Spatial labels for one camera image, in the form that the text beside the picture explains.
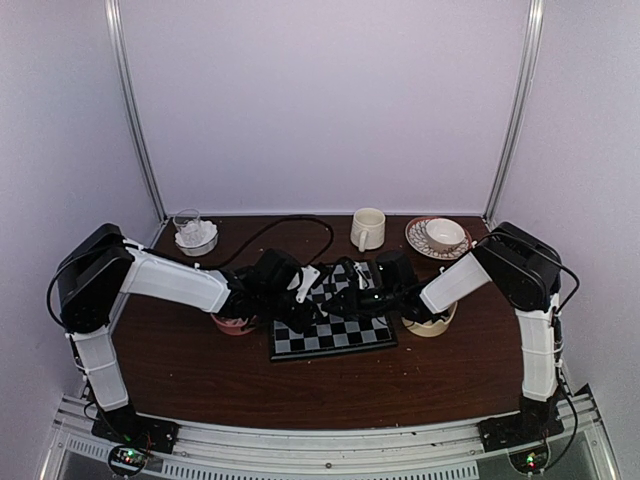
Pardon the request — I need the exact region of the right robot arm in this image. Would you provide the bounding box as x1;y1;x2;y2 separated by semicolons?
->
322;222;563;442

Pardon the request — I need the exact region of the left aluminium frame post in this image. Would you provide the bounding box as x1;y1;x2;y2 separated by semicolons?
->
104;0;168;222

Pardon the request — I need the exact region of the aluminium frame post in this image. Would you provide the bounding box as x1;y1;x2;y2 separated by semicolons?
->
483;0;546;228
104;0;168;222

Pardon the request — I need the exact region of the patterned saucer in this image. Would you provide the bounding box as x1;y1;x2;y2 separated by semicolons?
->
405;217;472;261

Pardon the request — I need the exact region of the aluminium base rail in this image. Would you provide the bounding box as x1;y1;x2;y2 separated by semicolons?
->
39;392;621;480

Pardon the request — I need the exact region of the cream ribbed mug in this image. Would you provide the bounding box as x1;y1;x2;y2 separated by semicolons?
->
350;207;386;252

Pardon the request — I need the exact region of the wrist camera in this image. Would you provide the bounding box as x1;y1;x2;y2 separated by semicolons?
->
287;265;320;304
336;257;374;290

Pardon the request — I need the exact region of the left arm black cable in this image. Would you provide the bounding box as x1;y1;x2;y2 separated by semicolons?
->
45;214;335;331

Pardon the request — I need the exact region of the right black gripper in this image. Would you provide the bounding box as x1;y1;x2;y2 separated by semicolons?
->
323;282;403;321

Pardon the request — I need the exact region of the right aluminium frame post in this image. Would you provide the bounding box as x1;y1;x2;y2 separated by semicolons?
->
483;0;546;228

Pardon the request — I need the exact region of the pink bowl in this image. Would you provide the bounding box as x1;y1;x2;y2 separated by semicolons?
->
211;314;258;336

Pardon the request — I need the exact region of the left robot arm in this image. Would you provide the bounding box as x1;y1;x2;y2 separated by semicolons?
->
46;223;322;444

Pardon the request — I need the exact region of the black white chess board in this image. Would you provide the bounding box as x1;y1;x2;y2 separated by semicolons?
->
269;260;400;362

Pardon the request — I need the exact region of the clear glass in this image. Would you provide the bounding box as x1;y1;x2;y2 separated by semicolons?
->
173;208;201;243

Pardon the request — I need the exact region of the cream bowl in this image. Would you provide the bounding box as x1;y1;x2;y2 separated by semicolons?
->
401;302;458;338

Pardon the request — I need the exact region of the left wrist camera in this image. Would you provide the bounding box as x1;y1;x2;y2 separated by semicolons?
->
287;265;320;304

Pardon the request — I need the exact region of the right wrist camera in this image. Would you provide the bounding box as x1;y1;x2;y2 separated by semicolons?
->
336;257;374;290

